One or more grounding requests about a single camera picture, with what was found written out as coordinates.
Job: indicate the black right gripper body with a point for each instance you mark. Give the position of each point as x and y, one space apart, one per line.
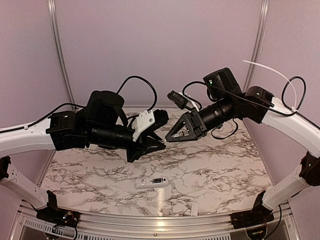
227 111

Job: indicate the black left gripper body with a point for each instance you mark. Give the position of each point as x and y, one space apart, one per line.
104 136

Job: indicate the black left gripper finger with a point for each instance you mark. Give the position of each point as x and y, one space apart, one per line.
151 140
134 153

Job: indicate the white remote control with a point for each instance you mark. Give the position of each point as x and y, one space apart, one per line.
148 183

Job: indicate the white battery cover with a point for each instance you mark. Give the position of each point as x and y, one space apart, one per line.
194 209

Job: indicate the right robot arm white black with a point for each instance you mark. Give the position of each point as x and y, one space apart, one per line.
261 107

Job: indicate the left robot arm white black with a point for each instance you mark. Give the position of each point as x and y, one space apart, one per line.
102 122

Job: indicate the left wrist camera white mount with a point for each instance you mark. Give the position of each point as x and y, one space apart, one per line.
148 121

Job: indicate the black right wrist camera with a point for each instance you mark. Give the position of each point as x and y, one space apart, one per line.
221 79

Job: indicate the aluminium front rail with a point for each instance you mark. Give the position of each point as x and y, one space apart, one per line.
102 226

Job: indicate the aluminium frame post left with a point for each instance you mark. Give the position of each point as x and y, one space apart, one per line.
59 50

